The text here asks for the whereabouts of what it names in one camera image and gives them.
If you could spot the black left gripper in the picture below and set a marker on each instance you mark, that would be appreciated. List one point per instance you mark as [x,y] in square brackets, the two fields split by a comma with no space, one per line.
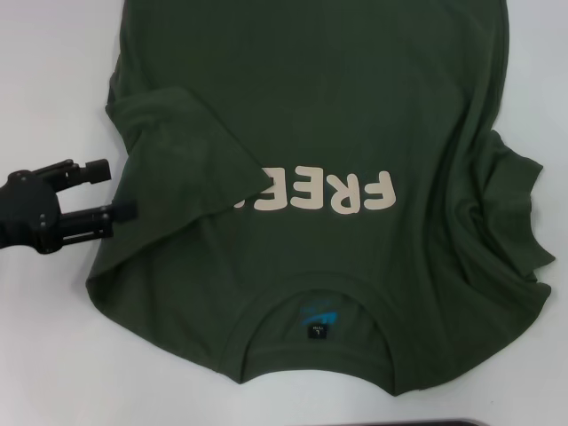
[26,208]

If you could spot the dark green FREE t-shirt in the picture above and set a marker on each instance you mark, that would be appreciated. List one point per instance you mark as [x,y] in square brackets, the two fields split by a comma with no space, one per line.
[333,89]

